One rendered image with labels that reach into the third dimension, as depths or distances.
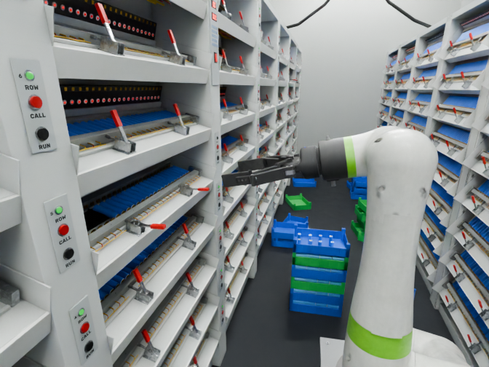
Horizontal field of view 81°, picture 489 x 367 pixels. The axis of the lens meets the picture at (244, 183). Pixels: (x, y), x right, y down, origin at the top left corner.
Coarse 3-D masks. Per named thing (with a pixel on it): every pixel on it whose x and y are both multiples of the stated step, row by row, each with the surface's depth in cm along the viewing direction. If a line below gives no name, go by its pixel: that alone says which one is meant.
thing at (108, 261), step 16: (176, 160) 110; (192, 160) 109; (208, 176) 109; (208, 192) 108; (160, 208) 81; (176, 208) 83; (112, 240) 63; (128, 240) 65; (144, 240) 69; (96, 256) 52; (112, 256) 59; (128, 256) 64; (96, 272) 53; (112, 272) 59
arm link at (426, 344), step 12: (420, 336) 87; (432, 336) 87; (420, 348) 84; (432, 348) 79; (444, 348) 77; (456, 348) 82; (420, 360) 55; (432, 360) 55; (444, 360) 55; (456, 360) 63
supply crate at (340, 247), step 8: (296, 224) 176; (296, 232) 177; (304, 232) 177; (312, 232) 176; (320, 232) 175; (328, 232) 174; (336, 232) 174; (344, 232) 171; (296, 240) 158; (304, 240) 173; (328, 240) 173; (336, 240) 173; (344, 240) 170; (296, 248) 160; (304, 248) 159; (312, 248) 158; (320, 248) 157; (328, 248) 156; (336, 248) 155; (344, 248) 155; (344, 256) 156
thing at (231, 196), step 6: (222, 186) 148; (234, 186) 155; (240, 186) 159; (246, 186) 161; (222, 192) 142; (228, 192) 138; (234, 192) 150; (240, 192) 152; (228, 198) 137; (234, 198) 144; (240, 198) 153; (228, 204) 136; (234, 204) 141; (228, 210) 132
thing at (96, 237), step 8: (184, 176) 99; (192, 176) 102; (176, 184) 92; (160, 192) 84; (168, 192) 87; (144, 200) 78; (152, 200) 79; (160, 200) 83; (168, 200) 84; (136, 208) 73; (144, 208) 75; (120, 216) 68; (128, 216) 69; (136, 216) 73; (112, 224) 65; (120, 224) 67; (96, 232) 61; (104, 232) 62; (112, 232) 65; (96, 240) 60
